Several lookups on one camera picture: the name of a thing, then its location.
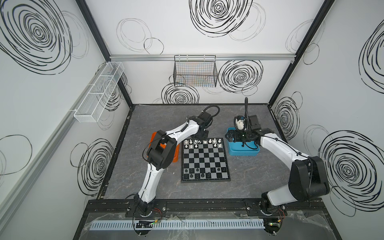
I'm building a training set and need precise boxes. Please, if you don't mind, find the aluminium wall rail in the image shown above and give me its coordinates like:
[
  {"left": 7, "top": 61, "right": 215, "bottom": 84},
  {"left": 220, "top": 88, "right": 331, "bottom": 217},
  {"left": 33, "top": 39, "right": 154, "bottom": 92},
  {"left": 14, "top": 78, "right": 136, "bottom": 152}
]
[{"left": 110, "top": 54, "right": 296, "bottom": 62}]

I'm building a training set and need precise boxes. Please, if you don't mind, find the white mesh shelf basket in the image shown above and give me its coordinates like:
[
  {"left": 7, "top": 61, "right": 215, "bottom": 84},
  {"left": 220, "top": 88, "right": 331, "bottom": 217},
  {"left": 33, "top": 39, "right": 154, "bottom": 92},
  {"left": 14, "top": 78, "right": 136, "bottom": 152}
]
[{"left": 74, "top": 62, "right": 125, "bottom": 123}]

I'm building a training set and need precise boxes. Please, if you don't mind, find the blue plastic tray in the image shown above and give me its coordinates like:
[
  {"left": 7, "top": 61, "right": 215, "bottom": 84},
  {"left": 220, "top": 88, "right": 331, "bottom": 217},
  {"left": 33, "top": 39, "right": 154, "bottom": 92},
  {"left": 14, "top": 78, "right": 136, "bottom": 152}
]
[{"left": 225, "top": 128, "right": 260, "bottom": 156}]

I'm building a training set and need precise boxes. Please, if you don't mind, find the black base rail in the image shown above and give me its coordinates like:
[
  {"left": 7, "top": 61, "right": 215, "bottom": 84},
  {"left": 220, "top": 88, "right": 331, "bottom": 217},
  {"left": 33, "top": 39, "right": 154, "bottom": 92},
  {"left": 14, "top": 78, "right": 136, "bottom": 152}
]
[{"left": 83, "top": 199, "right": 326, "bottom": 218}]

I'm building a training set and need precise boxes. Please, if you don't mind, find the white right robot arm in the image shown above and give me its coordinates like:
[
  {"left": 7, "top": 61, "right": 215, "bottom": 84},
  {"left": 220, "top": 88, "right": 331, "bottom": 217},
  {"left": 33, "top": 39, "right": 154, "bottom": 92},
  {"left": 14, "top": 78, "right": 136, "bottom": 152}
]
[{"left": 225, "top": 115, "right": 331, "bottom": 216}]

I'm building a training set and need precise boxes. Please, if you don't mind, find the black vertical frame post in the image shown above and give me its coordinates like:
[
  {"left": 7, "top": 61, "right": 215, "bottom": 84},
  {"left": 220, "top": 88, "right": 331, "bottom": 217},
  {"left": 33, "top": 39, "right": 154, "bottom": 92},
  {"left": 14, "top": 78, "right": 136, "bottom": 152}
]
[{"left": 76, "top": 0, "right": 135, "bottom": 110}]

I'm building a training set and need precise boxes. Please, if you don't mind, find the white slotted cable duct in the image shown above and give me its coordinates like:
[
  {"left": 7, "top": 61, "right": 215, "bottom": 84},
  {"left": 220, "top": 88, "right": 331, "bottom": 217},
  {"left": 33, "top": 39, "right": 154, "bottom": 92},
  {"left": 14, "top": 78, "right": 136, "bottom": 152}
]
[{"left": 89, "top": 219, "right": 265, "bottom": 231}]

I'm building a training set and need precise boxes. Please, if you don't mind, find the orange plastic tray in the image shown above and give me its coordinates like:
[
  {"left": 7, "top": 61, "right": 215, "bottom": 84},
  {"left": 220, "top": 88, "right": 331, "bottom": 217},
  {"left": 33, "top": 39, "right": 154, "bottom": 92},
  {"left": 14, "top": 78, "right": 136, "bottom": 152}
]
[{"left": 149, "top": 131, "right": 181, "bottom": 163}]

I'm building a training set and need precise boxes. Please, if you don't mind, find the black right frame post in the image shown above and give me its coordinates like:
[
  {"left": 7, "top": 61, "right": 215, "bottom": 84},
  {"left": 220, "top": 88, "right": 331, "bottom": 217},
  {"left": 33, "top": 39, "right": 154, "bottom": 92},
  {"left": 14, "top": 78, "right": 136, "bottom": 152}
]
[{"left": 268, "top": 0, "right": 335, "bottom": 107}]

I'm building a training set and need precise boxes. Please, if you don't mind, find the black and white chessboard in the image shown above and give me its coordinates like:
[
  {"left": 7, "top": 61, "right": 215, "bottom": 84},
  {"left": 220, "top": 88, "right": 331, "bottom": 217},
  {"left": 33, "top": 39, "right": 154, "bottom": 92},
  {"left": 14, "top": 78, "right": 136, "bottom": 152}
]
[{"left": 181, "top": 138, "right": 231, "bottom": 183}]

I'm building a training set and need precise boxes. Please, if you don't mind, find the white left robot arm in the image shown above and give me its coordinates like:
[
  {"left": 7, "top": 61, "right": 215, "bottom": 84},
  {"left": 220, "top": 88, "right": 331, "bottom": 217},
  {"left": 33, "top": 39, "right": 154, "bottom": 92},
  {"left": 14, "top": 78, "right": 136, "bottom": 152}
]
[{"left": 134, "top": 111, "right": 214, "bottom": 216}]

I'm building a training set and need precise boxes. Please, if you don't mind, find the black wire basket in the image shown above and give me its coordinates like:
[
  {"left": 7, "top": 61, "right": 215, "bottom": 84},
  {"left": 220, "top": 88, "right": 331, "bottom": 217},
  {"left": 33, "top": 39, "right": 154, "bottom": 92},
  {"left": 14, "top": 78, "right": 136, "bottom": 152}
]
[{"left": 173, "top": 60, "right": 219, "bottom": 88}]

